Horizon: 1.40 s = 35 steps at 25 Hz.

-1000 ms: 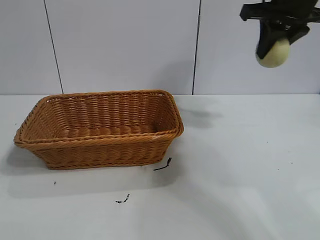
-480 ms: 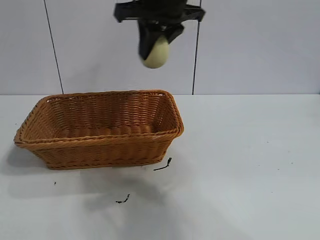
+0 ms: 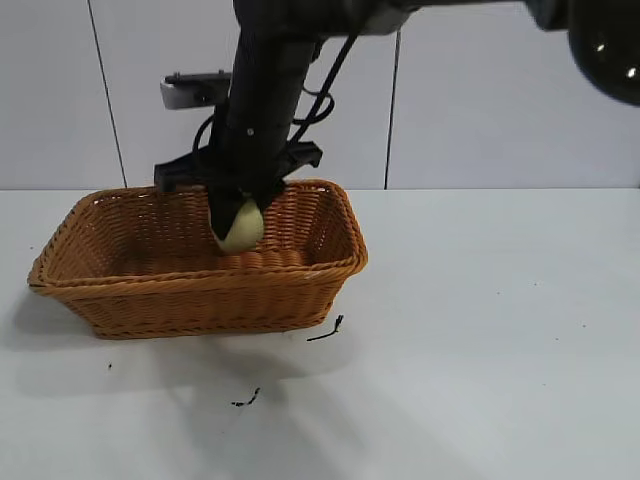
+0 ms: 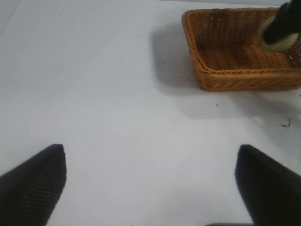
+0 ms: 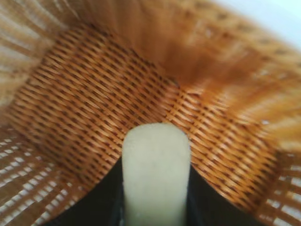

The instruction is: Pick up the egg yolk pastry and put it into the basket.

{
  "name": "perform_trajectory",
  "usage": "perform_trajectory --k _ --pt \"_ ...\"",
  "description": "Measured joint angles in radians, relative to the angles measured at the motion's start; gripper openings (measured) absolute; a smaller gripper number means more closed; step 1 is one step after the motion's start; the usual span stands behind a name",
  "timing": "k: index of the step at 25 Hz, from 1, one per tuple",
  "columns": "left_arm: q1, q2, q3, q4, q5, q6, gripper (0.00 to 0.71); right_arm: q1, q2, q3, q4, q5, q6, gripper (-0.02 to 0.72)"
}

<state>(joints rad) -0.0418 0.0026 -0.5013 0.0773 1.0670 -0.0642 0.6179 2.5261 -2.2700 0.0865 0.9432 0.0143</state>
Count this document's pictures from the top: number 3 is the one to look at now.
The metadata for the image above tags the short black table mark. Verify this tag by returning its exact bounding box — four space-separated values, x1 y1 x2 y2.
230 387 261 407

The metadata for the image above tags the black camera cable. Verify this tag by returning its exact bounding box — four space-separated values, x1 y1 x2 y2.
191 114 219 164

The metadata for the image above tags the long black table mark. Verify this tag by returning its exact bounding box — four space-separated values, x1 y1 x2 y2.
306 314 345 343

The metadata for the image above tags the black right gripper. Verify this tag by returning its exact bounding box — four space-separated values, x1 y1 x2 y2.
153 107 322 240

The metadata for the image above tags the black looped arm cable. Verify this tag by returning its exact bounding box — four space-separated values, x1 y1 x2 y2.
288 30 364 144

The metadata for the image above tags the brown woven wicker basket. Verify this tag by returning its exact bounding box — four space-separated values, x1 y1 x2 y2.
27 179 370 342

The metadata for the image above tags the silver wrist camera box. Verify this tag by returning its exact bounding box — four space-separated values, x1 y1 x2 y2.
159 71 234 110

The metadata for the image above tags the pale yellow round pastry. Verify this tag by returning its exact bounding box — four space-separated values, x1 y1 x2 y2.
216 198 266 254

